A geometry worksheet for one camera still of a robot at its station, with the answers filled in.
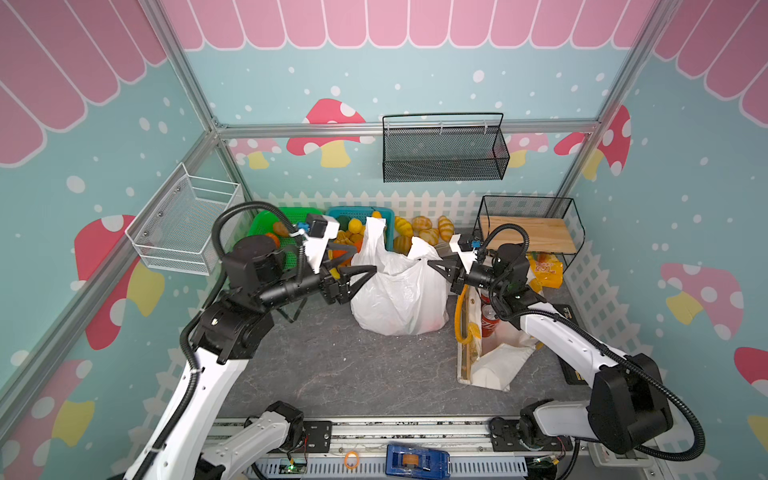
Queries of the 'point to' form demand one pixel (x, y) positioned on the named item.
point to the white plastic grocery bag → (406, 295)
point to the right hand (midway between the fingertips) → (430, 261)
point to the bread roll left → (403, 227)
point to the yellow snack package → (548, 271)
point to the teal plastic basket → (364, 212)
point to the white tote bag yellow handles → (490, 363)
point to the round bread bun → (421, 222)
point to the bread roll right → (446, 228)
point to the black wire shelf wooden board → (551, 224)
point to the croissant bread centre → (430, 235)
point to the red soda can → (489, 320)
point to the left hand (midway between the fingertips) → (365, 267)
